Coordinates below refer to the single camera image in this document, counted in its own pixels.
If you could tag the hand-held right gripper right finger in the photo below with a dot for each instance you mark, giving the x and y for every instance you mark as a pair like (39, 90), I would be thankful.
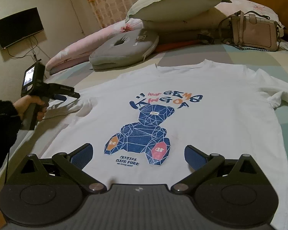
(194, 158)

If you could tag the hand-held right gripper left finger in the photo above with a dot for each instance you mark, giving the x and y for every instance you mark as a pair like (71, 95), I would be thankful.
(82, 157)

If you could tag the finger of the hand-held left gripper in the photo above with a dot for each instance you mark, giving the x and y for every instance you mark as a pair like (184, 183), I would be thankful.
(58, 97)
(72, 94)

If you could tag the white printed shirt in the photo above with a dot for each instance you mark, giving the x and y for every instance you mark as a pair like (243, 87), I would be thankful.
(206, 124)

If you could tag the person's left hand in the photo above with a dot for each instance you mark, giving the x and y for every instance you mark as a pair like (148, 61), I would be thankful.
(22, 105)

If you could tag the pink floral quilt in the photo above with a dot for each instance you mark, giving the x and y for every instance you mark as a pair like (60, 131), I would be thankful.
(74, 50)

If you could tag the grey round cushion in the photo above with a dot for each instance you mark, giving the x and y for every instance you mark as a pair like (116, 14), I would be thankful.
(127, 48)

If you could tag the patterned orange curtain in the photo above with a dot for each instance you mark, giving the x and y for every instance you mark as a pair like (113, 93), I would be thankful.
(110, 2)

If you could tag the red cloth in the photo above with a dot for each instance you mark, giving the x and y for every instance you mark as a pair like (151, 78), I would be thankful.
(175, 46)

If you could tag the cream green pillow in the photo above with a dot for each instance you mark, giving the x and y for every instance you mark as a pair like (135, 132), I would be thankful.
(182, 27)

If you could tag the pink handbag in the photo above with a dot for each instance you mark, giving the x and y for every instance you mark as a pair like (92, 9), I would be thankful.
(254, 33)

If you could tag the wooden headboard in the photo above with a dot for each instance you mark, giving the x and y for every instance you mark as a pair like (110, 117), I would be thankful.
(273, 2)

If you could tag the black wall television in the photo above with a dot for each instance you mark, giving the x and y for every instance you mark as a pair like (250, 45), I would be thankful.
(19, 28)

